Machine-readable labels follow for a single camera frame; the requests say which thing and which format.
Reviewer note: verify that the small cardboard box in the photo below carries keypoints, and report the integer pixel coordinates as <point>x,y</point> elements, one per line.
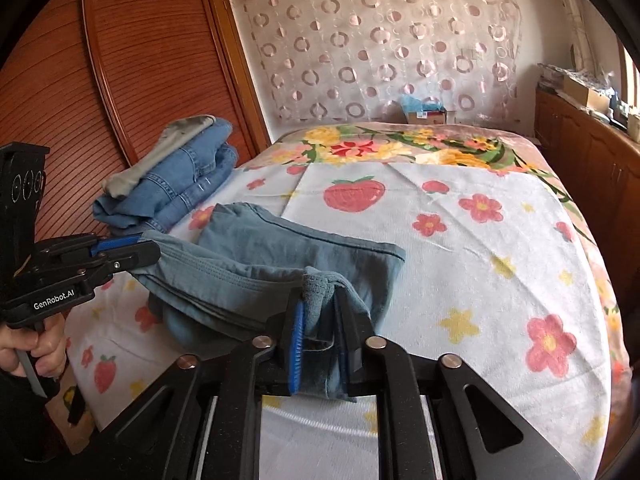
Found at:
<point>427,117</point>

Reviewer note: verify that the blue plastic bag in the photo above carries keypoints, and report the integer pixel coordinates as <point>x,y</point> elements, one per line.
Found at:
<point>420,102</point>

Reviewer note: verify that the brown slatted wooden wardrobe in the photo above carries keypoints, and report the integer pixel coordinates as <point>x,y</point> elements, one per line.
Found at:
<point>125,60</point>

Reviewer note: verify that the open cardboard box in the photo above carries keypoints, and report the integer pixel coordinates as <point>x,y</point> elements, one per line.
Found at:
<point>585,92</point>

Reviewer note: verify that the grey-blue pants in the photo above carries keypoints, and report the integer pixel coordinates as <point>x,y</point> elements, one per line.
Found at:
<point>240,265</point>

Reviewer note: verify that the white flower-print bed sheet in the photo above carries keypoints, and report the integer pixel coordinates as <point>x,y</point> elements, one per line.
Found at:
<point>475,260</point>

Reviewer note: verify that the folded blue jeans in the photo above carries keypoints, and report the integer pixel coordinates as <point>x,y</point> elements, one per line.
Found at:
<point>190,175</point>

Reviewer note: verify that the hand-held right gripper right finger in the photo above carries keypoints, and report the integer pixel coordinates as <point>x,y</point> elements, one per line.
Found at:
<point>357,355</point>

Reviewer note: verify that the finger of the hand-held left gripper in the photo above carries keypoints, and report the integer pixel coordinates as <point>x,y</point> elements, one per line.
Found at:
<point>120,244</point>
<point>137,257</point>

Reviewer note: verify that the person's left hand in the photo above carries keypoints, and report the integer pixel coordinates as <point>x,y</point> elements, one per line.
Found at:
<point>50,350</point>

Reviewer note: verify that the pink circle-patterned wall cloth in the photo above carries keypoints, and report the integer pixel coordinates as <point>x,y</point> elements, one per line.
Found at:
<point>380,40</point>

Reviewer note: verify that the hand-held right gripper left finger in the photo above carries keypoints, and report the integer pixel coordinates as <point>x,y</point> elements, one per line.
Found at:
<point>297,345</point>

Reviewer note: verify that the long wooden cabinet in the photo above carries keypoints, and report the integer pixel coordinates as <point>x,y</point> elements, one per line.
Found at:
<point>585,150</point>

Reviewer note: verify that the folded grey-green pants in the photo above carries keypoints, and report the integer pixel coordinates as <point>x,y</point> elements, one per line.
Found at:
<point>150,162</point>

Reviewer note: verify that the pale window curtain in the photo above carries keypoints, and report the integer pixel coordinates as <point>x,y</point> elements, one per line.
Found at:
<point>585,30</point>

